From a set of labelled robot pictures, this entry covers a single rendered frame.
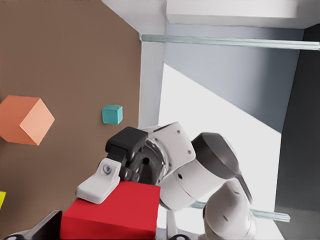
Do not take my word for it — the orange wooden cube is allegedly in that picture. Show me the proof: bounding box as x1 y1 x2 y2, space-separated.
0 94 56 147

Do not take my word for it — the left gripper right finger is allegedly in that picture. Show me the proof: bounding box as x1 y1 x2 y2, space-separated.
155 226 201 240

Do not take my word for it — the silver frame post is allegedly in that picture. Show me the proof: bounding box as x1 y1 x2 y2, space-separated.
189 200 291 223
138 33 320 51

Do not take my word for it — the blue wooden cube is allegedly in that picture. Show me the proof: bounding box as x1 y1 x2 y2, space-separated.
101 104 124 125

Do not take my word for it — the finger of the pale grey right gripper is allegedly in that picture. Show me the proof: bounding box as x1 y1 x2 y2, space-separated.
75 157 123 205

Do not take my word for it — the red wooden cube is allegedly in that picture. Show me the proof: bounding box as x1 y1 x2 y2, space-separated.
59 180 162 240

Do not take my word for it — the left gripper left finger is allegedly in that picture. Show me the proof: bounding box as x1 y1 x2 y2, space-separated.
0 209 63 240

